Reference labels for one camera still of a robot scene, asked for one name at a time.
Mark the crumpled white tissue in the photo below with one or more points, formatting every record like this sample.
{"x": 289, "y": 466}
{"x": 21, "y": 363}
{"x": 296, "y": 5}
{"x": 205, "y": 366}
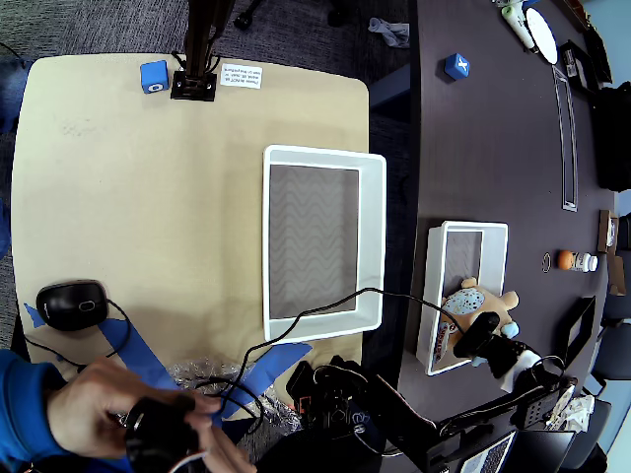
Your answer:
{"x": 579, "y": 411}

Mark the black webcam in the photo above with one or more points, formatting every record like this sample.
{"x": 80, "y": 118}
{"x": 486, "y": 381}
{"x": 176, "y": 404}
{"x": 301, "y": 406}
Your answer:
{"x": 475, "y": 335}

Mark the small white plastic bin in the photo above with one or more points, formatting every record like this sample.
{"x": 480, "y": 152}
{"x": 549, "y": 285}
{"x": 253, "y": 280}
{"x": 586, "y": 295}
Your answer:
{"x": 493, "y": 256}

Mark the clear crinkled plastic wrap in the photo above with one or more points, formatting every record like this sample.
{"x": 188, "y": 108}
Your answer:
{"x": 197, "y": 369}

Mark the patterned snack wrapper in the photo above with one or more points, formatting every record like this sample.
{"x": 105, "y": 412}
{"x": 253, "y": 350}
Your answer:
{"x": 567, "y": 394}

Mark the white bottle green cap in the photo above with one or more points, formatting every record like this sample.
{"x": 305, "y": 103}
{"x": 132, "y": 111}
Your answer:
{"x": 517, "y": 24}

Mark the tan plush bear toy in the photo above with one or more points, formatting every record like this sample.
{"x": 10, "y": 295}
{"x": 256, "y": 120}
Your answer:
{"x": 473, "y": 300}

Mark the black rectangular tray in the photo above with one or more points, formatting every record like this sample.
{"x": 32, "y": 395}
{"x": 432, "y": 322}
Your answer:
{"x": 586, "y": 315}

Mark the black chair caster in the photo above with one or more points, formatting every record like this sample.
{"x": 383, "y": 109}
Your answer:
{"x": 337, "y": 17}
{"x": 244, "y": 20}

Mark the small blue tape piece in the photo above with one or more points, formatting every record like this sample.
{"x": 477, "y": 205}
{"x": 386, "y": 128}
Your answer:
{"x": 33, "y": 315}

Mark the white pill bottle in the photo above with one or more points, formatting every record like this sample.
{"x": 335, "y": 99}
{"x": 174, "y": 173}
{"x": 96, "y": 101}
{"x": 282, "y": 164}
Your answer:
{"x": 585, "y": 261}

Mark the black camera stand pole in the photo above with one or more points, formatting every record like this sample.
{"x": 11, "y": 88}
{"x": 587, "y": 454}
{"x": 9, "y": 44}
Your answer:
{"x": 199, "y": 44}

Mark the brown cardboard box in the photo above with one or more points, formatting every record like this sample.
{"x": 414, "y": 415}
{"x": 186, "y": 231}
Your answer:
{"x": 605, "y": 231}

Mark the open laptop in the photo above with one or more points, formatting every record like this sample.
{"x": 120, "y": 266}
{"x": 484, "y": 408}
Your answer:
{"x": 542, "y": 451}

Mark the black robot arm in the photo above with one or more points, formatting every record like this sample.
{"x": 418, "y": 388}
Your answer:
{"x": 404, "y": 414}

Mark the person's left hand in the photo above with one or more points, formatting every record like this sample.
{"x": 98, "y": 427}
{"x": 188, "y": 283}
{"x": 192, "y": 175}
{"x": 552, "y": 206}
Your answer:
{"x": 93, "y": 409}

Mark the grey cloth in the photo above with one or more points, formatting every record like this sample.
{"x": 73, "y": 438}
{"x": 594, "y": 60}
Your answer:
{"x": 392, "y": 30}

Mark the short blue tape strip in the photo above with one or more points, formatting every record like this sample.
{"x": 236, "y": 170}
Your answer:
{"x": 281, "y": 357}

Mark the black computer mouse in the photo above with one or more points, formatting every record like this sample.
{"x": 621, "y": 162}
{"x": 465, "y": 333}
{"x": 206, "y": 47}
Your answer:
{"x": 71, "y": 305}

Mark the white round plate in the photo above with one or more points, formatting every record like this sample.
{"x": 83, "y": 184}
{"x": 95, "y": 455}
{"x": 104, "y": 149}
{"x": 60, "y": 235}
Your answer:
{"x": 541, "y": 32}

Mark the flat brown cardboard piece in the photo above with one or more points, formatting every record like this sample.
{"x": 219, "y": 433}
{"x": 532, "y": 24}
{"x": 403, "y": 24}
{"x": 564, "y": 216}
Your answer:
{"x": 616, "y": 273}

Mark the black open case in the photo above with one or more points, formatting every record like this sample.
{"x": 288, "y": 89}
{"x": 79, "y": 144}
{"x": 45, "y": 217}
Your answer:
{"x": 594, "y": 54}

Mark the blue cube with white X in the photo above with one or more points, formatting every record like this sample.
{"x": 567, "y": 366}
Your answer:
{"x": 456, "y": 66}

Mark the orange ball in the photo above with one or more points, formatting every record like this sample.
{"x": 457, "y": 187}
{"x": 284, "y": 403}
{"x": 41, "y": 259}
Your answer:
{"x": 565, "y": 259}

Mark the long blue tape strip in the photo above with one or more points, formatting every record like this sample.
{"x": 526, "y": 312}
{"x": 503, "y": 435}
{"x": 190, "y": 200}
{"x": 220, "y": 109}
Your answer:
{"x": 138, "y": 352}

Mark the black office chair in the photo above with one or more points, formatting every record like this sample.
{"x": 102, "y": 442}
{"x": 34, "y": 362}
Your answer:
{"x": 616, "y": 340}
{"x": 594, "y": 438}

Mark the large white plastic bin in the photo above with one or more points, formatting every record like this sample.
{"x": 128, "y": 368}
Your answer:
{"x": 374, "y": 222}

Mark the white printed paper note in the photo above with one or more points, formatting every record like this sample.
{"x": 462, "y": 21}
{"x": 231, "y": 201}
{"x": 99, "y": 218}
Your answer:
{"x": 240, "y": 76}

